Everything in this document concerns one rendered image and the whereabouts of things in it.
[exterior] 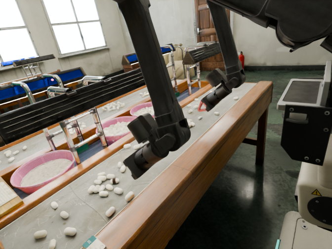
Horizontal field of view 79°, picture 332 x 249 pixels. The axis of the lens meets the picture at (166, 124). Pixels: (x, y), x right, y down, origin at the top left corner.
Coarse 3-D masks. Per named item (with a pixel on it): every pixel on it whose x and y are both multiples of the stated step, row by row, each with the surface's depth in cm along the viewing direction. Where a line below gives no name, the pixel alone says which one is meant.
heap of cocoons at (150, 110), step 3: (144, 108) 150; (147, 108) 149; (150, 108) 149; (138, 111) 146; (141, 111) 145; (144, 111) 145; (147, 111) 143; (150, 111) 143; (153, 111) 143; (135, 114) 142; (138, 114) 141; (141, 114) 141; (153, 114) 137
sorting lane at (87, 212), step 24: (240, 96) 145; (216, 120) 116; (144, 144) 103; (96, 168) 90; (120, 168) 87; (72, 192) 78; (24, 216) 70; (48, 216) 69; (72, 216) 67; (96, 216) 66; (0, 240) 63; (24, 240) 62; (48, 240) 60; (72, 240) 59
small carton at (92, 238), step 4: (92, 236) 54; (88, 240) 53; (92, 240) 53; (96, 240) 53; (84, 244) 53; (88, 244) 52; (92, 244) 52; (96, 244) 52; (100, 244) 52; (84, 248) 52; (88, 248) 51; (92, 248) 51; (96, 248) 51; (100, 248) 51; (104, 248) 51
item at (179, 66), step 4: (168, 64) 413; (176, 64) 403; (180, 64) 403; (168, 68) 406; (176, 68) 396; (180, 68) 395; (192, 68) 416; (168, 72) 404; (172, 72) 399; (176, 72) 396; (180, 72) 392; (192, 72) 416; (172, 76) 399; (176, 76) 395; (180, 76) 395; (192, 76) 419
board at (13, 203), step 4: (0, 180) 86; (12, 200) 73; (16, 200) 73; (20, 200) 73; (4, 204) 72; (8, 204) 72; (12, 204) 71; (16, 204) 71; (20, 204) 72; (0, 208) 70; (4, 208) 70; (8, 208) 70; (12, 208) 70; (0, 212) 68; (4, 212) 69; (0, 216) 68
